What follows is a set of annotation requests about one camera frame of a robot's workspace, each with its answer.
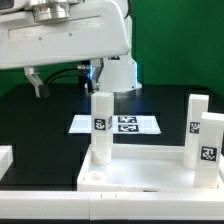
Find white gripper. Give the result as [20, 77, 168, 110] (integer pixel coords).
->
[0, 0, 131, 98]

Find white desk top tray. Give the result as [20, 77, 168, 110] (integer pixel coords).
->
[77, 143, 224, 193]

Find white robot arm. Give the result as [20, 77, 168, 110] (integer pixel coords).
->
[0, 0, 141, 97]

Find paper sheet with markers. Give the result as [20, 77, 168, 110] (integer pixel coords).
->
[69, 115, 161, 135]

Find white left fence block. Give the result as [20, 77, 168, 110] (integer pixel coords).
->
[0, 146, 13, 180]

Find white front fence bar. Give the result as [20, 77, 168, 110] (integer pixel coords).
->
[0, 190, 224, 220]

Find black cables at base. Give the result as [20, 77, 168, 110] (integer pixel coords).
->
[43, 65, 92, 85]

